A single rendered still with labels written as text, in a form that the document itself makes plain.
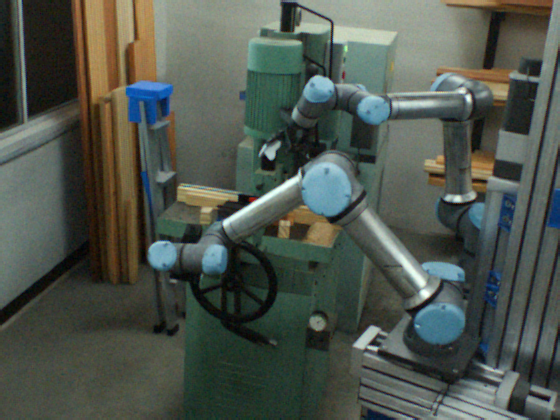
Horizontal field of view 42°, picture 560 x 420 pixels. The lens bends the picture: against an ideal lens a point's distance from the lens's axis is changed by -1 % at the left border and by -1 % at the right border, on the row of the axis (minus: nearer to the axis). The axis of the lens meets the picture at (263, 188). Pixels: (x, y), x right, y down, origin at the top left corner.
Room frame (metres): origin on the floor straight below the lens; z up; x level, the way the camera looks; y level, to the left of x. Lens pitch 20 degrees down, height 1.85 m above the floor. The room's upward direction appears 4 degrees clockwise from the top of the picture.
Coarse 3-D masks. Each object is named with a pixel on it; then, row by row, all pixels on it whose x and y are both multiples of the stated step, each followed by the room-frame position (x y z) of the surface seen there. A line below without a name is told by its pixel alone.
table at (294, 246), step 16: (176, 208) 2.36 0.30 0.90; (192, 208) 2.37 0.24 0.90; (160, 224) 2.27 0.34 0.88; (176, 224) 2.25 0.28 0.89; (304, 224) 2.29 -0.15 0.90; (272, 240) 2.17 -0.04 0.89; (288, 240) 2.15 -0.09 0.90; (336, 240) 2.21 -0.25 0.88; (240, 256) 2.09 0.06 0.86; (288, 256) 2.15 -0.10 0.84; (304, 256) 2.14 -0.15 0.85; (320, 256) 2.13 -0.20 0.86
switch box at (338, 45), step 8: (336, 40) 2.62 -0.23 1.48; (344, 40) 2.64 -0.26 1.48; (328, 48) 2.58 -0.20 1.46; (336, 48) 2.57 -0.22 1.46; (328, 56) 2.57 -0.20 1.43; (336, 56) 2.57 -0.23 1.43; (328, 64) 2.57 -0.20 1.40; (336, 64) 2.57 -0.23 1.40; (344, 64) 2.64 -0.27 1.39; (328, 72) 2.57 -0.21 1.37; (336, 72) 2.57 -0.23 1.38; (336, 80) 2.57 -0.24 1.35
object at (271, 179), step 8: (280, 168) 2.38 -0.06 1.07; (256, 176) 2.30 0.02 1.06; (264, 176) 2.30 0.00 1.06; (272, 176) 2.29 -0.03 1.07; (280, 176) 2.38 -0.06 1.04; (256, 184) 2.30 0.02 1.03; (264, 184) 2.30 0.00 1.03; (272, 184) 2.29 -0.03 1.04; (280, 184) 2.39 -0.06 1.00; (264, 192) 2.30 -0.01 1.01
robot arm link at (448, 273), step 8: (424, 264) 1.72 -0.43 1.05; (432, 264) 1.73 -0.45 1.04; (440, 264) 1.73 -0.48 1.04; (448, 264) 1.74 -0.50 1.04; (432, 272) 1.67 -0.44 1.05; (440, 272) 1.67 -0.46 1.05; (448, 272) 1.67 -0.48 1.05; (456, 272) 1.68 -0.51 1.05; (448, 280) 1.65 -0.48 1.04; (456, 280) 1.66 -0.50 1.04; (464, 280) 1.68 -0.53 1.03; (456, 288) 1.64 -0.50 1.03
